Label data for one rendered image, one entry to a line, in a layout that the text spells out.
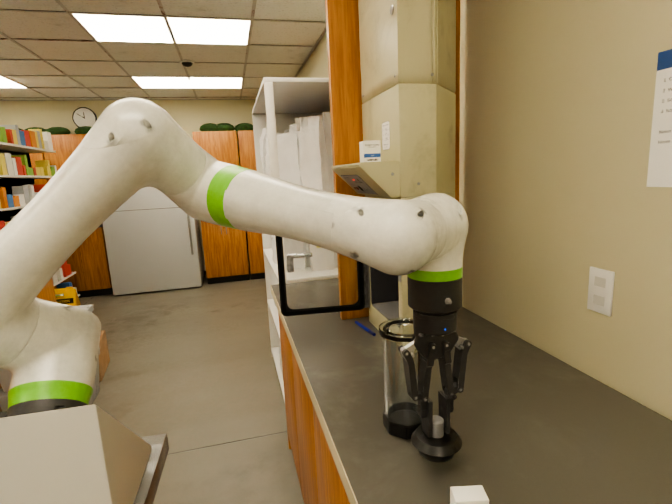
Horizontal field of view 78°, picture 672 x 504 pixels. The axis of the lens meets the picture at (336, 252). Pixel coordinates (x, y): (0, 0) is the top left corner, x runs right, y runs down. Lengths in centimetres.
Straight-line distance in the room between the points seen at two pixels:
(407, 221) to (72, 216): 52
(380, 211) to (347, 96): 100
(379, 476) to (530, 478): 26
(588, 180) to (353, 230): 80
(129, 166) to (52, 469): 46
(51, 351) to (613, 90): 130
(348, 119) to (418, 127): 39
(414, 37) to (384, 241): 79
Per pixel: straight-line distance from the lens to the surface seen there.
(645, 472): 99
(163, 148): 74
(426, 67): 125
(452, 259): 69
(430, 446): 82
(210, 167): 81
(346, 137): 151
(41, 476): 79
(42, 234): 79
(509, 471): 90
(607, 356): 129
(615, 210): 120
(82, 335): 93
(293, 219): 65
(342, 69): 155
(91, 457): 76
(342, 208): 60
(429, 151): 121
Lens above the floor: 148
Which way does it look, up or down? 11 degrees down
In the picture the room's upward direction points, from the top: 3 degrees counter-clockwise
